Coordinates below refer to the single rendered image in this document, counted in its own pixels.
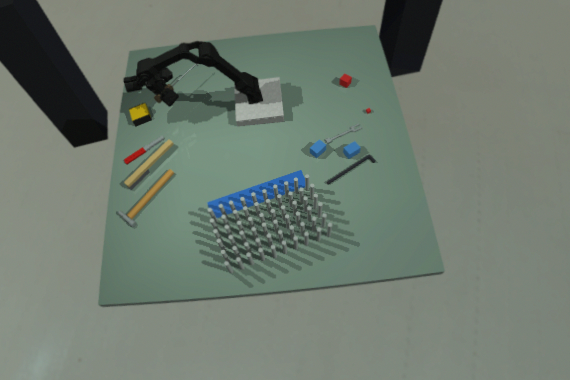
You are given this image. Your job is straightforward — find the red cube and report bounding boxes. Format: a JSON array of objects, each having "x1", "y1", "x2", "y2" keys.
[{"x1": 339, "y1": 73, "x2": 352, "y2": 88}]

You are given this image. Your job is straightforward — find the blue tape strip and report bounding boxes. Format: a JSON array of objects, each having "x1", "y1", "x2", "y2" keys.
[{"x1": 208, "y1": 170, "x2": 305, "y2": 219}]

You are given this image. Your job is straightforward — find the blue block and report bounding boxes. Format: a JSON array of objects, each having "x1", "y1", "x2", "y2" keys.
[
  {"x1": 310, "y1": 139, "x2": 326, "y2": 158},
  {"x1": 343, "y1": 141, "x2": 360, "y2": 159}
]

